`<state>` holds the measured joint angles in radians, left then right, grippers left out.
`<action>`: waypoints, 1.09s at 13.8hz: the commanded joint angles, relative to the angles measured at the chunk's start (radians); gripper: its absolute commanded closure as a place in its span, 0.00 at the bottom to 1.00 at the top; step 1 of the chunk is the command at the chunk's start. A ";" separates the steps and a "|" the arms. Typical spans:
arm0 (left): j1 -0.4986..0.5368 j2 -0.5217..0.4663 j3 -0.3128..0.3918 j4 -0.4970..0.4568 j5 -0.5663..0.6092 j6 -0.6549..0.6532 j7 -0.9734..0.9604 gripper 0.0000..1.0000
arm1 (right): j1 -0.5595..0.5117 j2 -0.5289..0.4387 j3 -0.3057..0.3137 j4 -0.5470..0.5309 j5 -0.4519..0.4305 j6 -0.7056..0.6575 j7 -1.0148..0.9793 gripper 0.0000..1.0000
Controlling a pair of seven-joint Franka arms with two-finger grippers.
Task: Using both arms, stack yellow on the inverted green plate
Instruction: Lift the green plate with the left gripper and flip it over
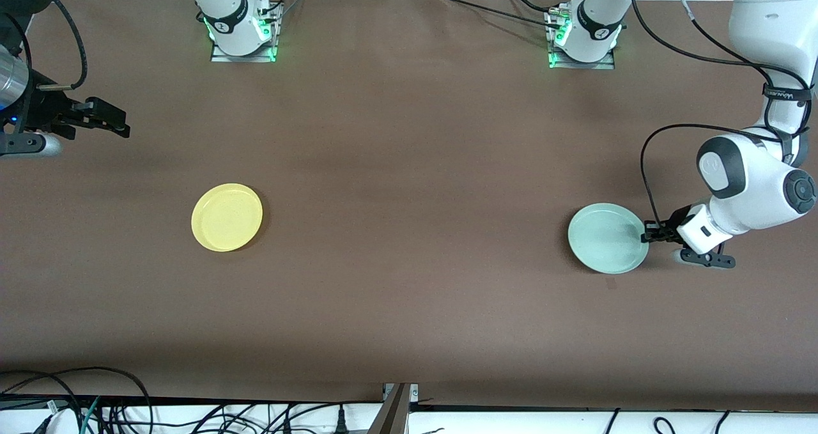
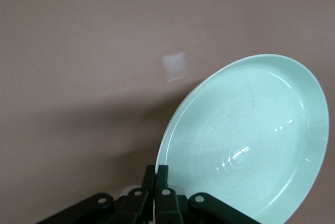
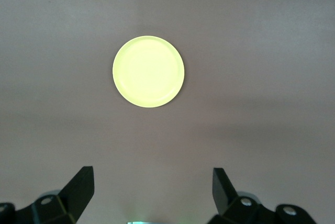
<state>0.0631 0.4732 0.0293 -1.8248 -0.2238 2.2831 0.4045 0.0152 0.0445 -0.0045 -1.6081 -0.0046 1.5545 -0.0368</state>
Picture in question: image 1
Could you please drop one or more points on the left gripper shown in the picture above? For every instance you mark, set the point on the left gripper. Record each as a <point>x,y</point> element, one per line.
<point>675,220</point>

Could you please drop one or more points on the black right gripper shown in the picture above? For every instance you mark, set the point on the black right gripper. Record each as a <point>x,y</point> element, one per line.
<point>46,109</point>

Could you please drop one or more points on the pale green round plate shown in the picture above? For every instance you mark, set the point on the pale green round plate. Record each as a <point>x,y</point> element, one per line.
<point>604,239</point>

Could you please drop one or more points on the yellow round plate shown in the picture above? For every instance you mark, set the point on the yellow round plate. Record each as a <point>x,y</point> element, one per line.
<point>227,218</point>

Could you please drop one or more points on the brown table cover sheet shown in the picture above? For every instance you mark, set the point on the brown table cover sheet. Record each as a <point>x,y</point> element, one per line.
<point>409,133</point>

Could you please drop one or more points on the black power plug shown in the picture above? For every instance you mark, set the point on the black power plug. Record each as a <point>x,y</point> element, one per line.
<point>342,422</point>

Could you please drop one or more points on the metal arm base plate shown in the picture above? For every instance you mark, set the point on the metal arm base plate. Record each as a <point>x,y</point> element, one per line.
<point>243,58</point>
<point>604,65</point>

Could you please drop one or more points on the aluminium frame profile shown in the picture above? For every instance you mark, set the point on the aluminium frame profile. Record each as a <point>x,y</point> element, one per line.
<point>393,415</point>

